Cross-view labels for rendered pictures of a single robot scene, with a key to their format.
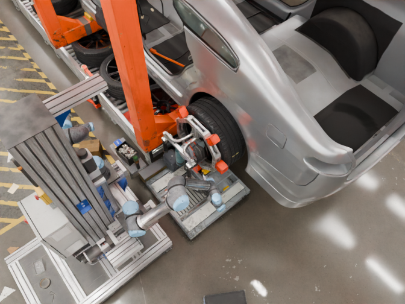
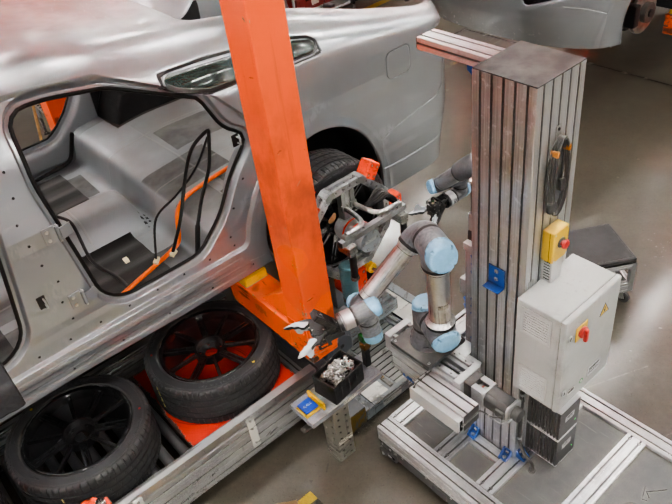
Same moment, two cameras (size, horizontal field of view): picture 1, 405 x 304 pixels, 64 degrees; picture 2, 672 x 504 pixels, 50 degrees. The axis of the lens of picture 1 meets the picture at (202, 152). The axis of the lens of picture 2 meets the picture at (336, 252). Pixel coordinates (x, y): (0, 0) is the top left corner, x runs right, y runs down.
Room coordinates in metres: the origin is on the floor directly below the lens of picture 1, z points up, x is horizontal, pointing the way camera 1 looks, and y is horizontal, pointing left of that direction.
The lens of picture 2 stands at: (1.38, 2.98, 3.02)
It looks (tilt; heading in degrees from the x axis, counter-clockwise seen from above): 38 degrees down; 276
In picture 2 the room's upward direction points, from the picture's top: 8 degrees counter-clockwise
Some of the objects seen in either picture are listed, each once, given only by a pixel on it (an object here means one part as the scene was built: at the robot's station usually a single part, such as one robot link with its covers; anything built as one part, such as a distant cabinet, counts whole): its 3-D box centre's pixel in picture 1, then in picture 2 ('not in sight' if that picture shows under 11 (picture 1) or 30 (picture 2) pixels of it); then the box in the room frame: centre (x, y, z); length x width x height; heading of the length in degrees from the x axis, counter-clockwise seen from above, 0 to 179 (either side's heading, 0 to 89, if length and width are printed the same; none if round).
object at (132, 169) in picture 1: (127, 155); (336, 390); (1.71, 0.76, 0.44); 0.43 x 0.17 x 0.03; 42
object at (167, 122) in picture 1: (173, 117); (269, 289); (2.03, 0.30, 0.69); 0.52 x 0.17 x 0.35; 132
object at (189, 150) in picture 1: (191, 148); (356, 232); (1.57, 0.10, 0.85); 0.21 x 0.14 x 0.14; 132
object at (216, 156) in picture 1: (197, 143); (347, 227); (1.62, 0.05, 0.85); 0.54 x 0.07 x 0.54; 42
